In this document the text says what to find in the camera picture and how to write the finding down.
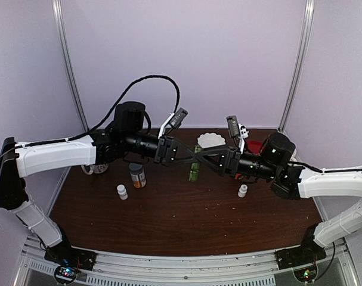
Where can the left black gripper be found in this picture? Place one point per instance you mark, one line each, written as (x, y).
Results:
(166, 155)

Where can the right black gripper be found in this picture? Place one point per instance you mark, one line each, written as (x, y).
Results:
(229, 160)

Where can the green weekly pill organizer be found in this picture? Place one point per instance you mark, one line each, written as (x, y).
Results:
(195, 167)

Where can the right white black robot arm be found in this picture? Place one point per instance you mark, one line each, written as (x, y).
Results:
(294, 180)

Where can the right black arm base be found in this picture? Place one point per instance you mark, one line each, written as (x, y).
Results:
(302, 260)

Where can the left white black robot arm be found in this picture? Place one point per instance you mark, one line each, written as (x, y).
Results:
(97, 147)

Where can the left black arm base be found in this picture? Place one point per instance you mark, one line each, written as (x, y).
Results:
(70, 260)

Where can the white fluted ceramic bowl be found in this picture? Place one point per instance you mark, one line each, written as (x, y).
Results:
(210, 139)

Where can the grey lid pill bottle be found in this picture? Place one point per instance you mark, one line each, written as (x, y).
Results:
(137, 175)

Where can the red floral plate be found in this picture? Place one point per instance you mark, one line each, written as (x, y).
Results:
(253, 147)

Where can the small white pill bottle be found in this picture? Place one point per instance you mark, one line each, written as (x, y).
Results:
(122, 192)

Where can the paper cup with orange contents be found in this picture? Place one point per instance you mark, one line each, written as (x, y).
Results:
(95, 169)

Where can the cream ceramic mug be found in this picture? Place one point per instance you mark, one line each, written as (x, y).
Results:
(293, 157)

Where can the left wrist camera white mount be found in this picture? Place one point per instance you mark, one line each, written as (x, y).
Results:
(173, 122)

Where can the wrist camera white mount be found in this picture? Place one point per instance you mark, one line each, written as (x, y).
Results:
(237, 132)
(173, 122)

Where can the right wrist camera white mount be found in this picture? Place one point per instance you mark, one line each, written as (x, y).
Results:
(237, 132)

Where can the front aluminium rail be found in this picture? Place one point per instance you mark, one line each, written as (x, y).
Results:
(258, 268)

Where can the right aluminium frame post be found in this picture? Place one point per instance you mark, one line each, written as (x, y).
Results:
(307, 25)

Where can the aluminium frame post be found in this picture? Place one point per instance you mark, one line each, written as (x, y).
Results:
(59, 20)
(307, 25)

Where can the left aluminium frame post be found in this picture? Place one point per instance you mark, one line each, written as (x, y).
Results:
(59, 20)

